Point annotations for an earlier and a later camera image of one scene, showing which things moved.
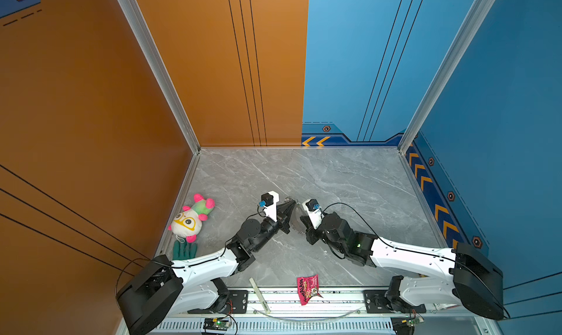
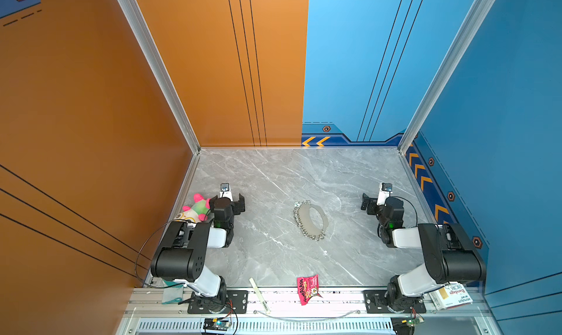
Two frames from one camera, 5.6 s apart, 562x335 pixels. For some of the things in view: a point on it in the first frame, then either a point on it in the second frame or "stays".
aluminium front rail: x=315 y=311 stays
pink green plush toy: x=186 y=223 stays
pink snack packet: x=307 y=287 stays
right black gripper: x=310 y=232 → x=372 y=204
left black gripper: x=283 y=215 → x=238 y=206
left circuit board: x=216 y=324 stays
